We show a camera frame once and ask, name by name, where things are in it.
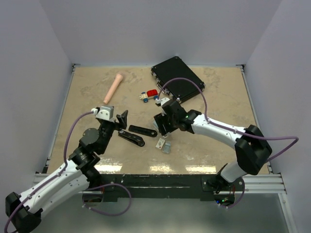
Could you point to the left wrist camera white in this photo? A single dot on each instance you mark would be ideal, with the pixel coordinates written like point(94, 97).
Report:
point(103, 112)

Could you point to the staple tray with staples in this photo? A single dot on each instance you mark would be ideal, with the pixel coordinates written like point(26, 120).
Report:
point(166, 148)

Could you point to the red white toy car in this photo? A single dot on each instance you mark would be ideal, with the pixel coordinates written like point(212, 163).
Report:
point(146, 96)

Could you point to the pink plastic flashlight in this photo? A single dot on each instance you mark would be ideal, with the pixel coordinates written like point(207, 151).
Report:
point(118, 78)

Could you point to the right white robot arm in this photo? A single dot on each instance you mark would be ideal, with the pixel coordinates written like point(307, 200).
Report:
point(251, 149)

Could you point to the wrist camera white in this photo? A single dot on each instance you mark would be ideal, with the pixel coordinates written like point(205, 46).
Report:
point(161, 102)
point(103, 112)

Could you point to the light blue stapler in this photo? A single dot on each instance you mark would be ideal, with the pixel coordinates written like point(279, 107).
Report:
point(157, 129)

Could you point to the black stapler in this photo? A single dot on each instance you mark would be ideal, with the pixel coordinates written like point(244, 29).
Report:
point(133, 138)

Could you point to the black metal-edged briefcase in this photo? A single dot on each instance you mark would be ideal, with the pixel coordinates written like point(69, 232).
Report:
point(179, 80)

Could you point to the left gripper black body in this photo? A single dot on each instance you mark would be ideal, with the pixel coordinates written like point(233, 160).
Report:
point(107, 130)

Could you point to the white staple box sleeve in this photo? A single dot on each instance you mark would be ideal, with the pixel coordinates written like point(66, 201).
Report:
point(160, 143)

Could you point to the black stapler base plate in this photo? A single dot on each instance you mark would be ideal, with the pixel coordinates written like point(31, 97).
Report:
point(142, 131)

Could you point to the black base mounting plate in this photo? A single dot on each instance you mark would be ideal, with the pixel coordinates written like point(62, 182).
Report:
point(164, 186)

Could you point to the aluminium frame rail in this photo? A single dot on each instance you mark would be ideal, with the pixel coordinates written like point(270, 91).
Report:
point(264, 184)

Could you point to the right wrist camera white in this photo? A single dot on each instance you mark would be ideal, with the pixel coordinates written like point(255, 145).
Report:
point(161, 102)

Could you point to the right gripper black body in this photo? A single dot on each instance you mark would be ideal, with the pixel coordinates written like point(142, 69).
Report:
point(169, 123)

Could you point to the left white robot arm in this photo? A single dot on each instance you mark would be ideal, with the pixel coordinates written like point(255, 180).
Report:
point(78, 173)

